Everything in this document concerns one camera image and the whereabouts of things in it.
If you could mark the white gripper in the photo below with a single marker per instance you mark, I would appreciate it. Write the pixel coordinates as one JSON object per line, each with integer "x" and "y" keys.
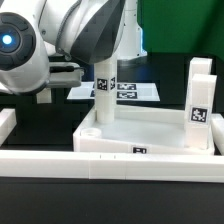
{"x": 65, "y": 75}

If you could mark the white desk top tray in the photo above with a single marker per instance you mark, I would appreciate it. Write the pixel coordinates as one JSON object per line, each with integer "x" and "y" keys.
{"x": 140, "y": 130}

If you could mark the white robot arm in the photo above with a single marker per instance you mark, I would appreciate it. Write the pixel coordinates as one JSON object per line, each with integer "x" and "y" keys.
{"x": 87, "y": 30}

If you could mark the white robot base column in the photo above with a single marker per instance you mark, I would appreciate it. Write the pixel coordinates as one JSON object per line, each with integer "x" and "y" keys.
{"x": 131, "y": 44}

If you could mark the fiducial marker sheet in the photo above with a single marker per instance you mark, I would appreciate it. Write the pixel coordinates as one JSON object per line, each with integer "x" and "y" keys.
{"x": 125, "y": 92}

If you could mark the white U-shaped boundary fence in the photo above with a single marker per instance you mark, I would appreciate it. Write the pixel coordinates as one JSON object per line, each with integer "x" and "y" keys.
{"x": 97, "y": 165}

